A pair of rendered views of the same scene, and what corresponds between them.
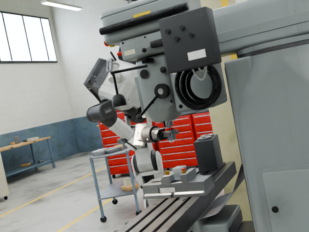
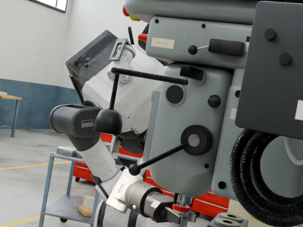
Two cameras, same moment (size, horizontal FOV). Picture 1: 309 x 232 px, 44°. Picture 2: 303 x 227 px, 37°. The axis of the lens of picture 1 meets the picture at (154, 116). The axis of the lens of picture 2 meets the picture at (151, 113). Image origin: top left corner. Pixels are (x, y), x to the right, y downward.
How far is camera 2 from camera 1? 0.75 m
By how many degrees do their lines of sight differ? 0
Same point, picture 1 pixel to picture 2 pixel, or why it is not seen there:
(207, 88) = (291, 174)
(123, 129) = (101, 162)
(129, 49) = (164, 38)
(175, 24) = (295, 25)
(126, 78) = (138, 80)
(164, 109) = (186, 174)
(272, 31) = not seen: outside the picture
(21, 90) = (8, 30)
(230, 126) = not seen: hidden behind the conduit
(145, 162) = (117, 220)
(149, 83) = (177, 114)
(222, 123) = not seen: hidden behind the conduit
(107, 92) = (98, 92)
